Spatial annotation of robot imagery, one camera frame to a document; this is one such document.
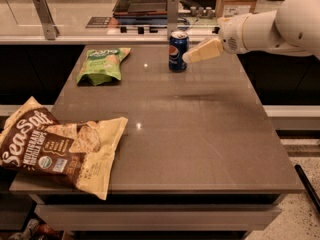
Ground snack packages under table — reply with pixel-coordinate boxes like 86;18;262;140
8;219;60;240

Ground metal glass bracket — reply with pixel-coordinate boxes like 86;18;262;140
167;0;179;37
32;0;60;40

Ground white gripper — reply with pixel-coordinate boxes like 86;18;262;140
182;14;250;63

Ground black pole on floor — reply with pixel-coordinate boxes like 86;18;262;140
294;164;320;214

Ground blue pepsi can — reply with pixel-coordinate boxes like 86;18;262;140
169;30;189;72

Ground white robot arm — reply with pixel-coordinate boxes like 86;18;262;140
182;0;320;63

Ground green chip bag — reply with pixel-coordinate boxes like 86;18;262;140
76;47;131;86

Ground grey table drawer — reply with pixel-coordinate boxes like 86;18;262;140
35;205;281;231

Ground left metal glass bracket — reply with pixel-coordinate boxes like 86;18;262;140
32;0;60;40

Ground middle metal glass bracket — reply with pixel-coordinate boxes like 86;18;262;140
167;0;179;37

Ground brown sea salt chip bag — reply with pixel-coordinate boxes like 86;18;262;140
0;97;128;200

